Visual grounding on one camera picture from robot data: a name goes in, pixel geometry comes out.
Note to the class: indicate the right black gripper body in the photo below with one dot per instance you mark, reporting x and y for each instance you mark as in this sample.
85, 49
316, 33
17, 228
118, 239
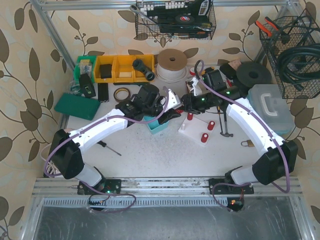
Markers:
188, 102

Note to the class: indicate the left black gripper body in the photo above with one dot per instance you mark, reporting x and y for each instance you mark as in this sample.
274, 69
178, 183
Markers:
164, 113

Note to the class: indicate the light blue plastic box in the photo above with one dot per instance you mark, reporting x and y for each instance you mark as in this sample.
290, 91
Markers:
154, 127

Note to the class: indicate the small red spring front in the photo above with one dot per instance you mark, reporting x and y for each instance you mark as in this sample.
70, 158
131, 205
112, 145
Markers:
211, 125

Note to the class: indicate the small hammer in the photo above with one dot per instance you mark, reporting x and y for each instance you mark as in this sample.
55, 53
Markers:
225, 133

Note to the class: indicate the long red spring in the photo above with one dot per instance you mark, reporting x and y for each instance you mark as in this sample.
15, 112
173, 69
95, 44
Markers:
179, 111

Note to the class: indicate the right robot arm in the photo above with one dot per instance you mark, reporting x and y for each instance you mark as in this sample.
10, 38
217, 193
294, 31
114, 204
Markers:
277, 157

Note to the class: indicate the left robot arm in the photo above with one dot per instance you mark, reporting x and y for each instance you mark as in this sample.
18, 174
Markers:
67, 148

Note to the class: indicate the white peg board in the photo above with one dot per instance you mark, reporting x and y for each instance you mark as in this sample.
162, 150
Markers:
193, 130

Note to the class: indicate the red white tape roll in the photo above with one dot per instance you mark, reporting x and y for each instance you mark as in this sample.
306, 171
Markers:
192, 71

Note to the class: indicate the yellow black screwdriver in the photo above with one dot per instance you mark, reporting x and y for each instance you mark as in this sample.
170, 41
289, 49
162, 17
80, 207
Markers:
209, 69

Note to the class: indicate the brown tape roll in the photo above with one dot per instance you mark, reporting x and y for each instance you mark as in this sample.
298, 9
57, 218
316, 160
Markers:
121, 94

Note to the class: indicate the grey pipe fitting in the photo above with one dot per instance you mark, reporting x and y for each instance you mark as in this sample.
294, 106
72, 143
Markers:
138, 65

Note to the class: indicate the black disc spool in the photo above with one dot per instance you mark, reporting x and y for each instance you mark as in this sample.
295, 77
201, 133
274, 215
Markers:
252, 73

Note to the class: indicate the yellow storage bin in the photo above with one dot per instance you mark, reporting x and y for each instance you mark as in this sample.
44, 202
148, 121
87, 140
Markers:
122, 68

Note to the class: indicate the brass padlock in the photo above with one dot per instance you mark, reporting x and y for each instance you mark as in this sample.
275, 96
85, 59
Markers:
247, 143

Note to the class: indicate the black ribbed block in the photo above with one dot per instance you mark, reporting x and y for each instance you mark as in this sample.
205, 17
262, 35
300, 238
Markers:
103, 92

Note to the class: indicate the metal nail pin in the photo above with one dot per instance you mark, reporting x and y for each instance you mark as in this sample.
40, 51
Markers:
104, 145

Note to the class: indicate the black box in bin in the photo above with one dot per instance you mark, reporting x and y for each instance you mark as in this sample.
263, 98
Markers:
105, 71

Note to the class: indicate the black electrical tape roll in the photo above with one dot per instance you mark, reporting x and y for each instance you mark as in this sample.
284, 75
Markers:
184, 20

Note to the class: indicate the black green meter device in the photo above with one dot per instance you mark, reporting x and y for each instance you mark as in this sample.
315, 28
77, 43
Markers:
86, 86

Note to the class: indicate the green plastic lid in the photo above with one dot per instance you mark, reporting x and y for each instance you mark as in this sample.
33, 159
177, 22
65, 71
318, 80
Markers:
77, 106

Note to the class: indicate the green storage bin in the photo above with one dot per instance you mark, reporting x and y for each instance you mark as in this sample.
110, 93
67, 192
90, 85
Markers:
84, 65

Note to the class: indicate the silver wrench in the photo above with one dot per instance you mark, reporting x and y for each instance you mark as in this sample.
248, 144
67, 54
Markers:
136, 10

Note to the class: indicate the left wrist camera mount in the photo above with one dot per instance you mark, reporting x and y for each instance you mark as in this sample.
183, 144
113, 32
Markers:
173, 100

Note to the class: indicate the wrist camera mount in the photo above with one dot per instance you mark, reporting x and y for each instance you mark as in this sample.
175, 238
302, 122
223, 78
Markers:
194, 87
173, 100

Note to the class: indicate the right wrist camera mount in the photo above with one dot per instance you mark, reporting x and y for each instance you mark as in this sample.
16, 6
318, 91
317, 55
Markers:
194, 87

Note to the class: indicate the green bin rail base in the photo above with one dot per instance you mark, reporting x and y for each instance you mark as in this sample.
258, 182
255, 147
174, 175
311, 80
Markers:
129, 85

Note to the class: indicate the white cable spool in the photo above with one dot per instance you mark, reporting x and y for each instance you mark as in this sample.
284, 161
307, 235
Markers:
171, 66

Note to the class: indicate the clear toolbox white handle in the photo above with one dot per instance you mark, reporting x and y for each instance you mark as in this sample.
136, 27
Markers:
268, 103

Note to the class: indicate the top wire basket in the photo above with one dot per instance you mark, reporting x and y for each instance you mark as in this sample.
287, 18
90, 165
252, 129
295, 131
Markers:
164, 20

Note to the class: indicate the wire basket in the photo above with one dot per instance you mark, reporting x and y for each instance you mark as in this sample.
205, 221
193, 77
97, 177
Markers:
164, 20
294, 56

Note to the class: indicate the orange handled pliers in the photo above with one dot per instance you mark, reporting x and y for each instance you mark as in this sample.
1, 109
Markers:
264, 28

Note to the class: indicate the right wire basket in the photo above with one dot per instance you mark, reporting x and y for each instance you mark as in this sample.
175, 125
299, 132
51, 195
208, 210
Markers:
294, 56

